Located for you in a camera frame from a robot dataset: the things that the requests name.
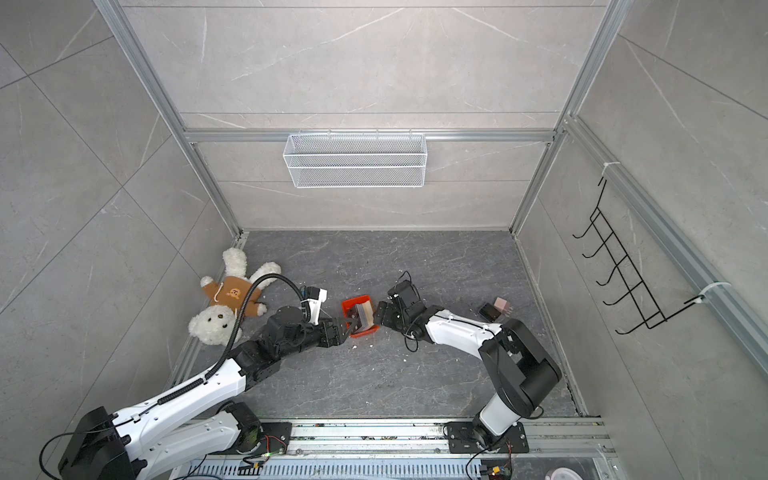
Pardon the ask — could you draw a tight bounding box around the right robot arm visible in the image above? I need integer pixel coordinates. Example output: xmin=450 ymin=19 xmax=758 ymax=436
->
xmin=374 ymin=280 xmax=562 ymax=447

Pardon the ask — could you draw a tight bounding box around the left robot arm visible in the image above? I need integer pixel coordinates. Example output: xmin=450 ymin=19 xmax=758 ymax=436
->
xmin=58 ymin=306 xmax=355 ymax=479

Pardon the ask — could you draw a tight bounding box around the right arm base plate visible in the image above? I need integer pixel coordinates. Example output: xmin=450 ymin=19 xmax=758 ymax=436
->
xmin=443 ymin=421 xmax=530 ymax=454

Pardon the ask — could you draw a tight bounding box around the white teddy bear brown shirt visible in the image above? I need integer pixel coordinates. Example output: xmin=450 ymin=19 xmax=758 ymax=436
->
xmin=188 ymin=247 xmax=282 ymax=346

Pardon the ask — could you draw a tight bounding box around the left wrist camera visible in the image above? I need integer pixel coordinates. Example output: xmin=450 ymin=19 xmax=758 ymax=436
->
xmin=302 ymin=286 xmax=328 ymax=325

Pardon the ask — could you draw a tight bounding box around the small black pink box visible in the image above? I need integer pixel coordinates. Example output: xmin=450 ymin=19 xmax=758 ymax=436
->
xmin=479 ymin=297 xmax=513 ymax=323

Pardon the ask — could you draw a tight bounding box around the black wire hook rack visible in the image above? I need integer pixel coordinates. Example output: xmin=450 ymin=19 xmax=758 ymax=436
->
xmin=571 ymin=177 xmax=705 ymax=336

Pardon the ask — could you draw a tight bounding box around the red plastic tray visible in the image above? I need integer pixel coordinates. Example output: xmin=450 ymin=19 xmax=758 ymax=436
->
xmin=341 ymin=295 xmax=379 ymax=338

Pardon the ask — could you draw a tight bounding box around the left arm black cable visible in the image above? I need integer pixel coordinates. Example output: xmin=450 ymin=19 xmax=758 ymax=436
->
xmin=206 ymin=273 xmax=304 ymax=376

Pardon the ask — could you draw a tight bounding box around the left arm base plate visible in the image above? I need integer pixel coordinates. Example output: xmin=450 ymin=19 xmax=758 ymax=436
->
xmin=233 ymin=422 xmax=293 ymax=455

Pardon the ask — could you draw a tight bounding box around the white round object bottom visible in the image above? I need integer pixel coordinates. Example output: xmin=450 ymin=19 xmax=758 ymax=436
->
xmin=545 ymin=467 xmax=583 ymax=480

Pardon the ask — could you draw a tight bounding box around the aluminium rail frame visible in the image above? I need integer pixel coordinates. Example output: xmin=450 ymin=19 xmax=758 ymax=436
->
xmin=169 ymin=417 xmax=626 ymax=479

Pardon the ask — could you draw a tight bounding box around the white wire mesh basket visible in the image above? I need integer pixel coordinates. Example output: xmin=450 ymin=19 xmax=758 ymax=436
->
xmin=283 ymin=133 xmax=428 ymax=189

